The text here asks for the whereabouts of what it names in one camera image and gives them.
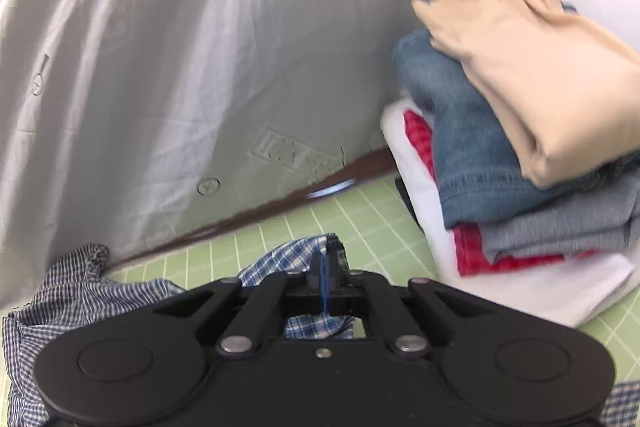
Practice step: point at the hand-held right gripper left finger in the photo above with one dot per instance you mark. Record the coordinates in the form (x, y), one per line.
(316, 279)

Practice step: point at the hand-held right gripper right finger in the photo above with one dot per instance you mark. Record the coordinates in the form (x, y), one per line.
(336, 292)

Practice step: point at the blue plaid shirt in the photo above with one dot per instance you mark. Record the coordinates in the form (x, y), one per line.
(75, 302)

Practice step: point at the green grid mat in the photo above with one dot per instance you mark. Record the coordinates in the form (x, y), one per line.
(380, 227)

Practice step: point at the brown wooden strip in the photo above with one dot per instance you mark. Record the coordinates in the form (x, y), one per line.
(372, 167)

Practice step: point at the red checked garment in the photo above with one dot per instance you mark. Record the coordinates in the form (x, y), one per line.
(470, 252)

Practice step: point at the white garment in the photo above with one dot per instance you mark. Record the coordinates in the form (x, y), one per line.
(500, 292)

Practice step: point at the blue jeans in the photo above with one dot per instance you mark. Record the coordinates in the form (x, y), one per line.
(465, 142)

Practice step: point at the blue-grey garment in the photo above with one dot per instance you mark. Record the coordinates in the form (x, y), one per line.
(550, 227)

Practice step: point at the grey printed bedsheet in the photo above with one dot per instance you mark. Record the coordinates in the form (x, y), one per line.
(200, 57)

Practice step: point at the beige garment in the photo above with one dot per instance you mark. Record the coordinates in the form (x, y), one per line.
(550, 82)

